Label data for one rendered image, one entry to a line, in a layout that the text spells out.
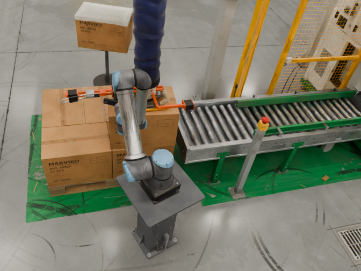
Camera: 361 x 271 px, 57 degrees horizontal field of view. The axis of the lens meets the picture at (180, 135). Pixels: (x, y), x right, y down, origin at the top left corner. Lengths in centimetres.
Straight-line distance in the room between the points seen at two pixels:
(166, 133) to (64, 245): 132
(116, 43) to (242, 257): 276
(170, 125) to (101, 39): 169
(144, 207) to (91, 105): 147
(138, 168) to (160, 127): 80
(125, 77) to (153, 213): 96
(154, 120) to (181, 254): 121
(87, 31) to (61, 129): 140
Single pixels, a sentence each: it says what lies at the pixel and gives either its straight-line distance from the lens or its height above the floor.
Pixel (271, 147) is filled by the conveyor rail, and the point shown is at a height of 47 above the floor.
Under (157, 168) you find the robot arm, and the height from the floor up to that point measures 107.
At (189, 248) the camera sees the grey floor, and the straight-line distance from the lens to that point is 315.
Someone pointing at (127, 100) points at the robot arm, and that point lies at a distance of 215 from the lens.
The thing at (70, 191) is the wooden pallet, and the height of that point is 2.
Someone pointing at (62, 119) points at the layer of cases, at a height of 54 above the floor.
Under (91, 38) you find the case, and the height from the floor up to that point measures 76.
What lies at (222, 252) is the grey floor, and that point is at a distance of 318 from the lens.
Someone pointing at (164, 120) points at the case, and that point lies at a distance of 286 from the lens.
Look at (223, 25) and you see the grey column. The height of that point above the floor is 116.
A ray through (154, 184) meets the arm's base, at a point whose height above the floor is 88.
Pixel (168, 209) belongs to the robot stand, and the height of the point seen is 75.
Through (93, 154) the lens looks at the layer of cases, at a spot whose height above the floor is 53.
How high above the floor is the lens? 277
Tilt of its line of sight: 44 degrees down
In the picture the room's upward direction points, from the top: 9 degrees clockwise
